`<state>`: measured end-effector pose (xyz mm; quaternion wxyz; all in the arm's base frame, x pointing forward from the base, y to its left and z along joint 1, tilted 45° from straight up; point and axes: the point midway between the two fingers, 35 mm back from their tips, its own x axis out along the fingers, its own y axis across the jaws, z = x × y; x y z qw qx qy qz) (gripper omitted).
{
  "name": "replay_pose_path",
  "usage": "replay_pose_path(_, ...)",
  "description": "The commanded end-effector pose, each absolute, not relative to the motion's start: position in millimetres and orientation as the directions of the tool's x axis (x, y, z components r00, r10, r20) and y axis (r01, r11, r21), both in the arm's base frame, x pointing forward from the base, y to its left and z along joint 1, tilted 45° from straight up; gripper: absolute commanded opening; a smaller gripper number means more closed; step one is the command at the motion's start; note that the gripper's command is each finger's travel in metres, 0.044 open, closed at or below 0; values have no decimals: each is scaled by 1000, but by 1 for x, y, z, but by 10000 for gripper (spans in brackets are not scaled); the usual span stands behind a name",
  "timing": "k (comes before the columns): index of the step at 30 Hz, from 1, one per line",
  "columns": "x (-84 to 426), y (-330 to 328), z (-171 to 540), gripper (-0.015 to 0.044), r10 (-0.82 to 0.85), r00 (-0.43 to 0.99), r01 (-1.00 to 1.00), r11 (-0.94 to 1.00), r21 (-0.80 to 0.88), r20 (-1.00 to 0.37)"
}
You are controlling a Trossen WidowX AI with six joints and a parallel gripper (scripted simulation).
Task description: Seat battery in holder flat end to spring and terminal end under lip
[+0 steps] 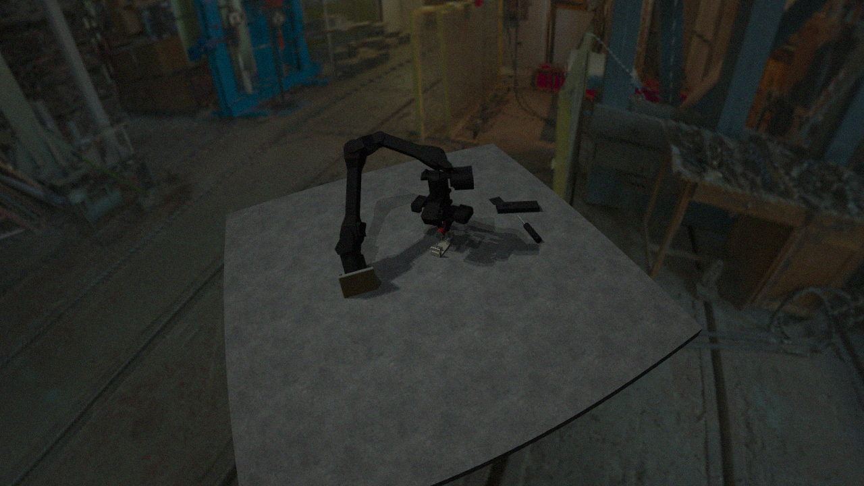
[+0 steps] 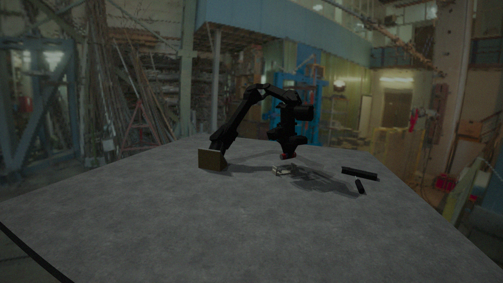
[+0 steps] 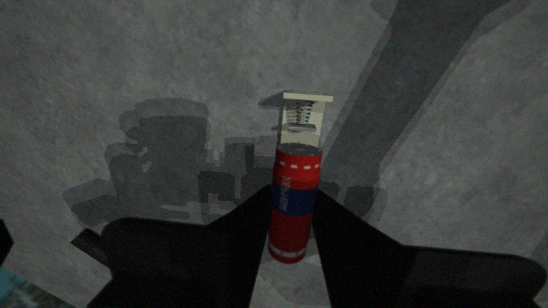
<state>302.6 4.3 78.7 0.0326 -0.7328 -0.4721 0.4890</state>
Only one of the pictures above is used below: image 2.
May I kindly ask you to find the red and blue battery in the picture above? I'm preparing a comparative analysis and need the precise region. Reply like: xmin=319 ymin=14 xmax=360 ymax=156
xmin=279 ymin=152 xmax=296 ymax=160

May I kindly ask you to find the black rectangular bar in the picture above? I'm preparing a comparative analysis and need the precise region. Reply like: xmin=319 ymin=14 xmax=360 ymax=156
xmin=341 ymin=167 xmax=377 ymax=181

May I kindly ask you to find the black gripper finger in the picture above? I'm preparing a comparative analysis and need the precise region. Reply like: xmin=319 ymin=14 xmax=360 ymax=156
xmin=276 ymin=140 xmax=289 ymax=153
xmin=284 ymin=143 xmax=297 ymax=159

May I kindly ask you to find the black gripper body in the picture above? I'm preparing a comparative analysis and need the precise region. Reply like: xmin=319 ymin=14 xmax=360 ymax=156
xmin=278 ymin=120 xmax=307 ymax=146

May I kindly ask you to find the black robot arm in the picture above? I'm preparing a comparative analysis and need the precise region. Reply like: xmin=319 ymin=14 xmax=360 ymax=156
xmin=209 ymin=83 xmax=314 ymax=156

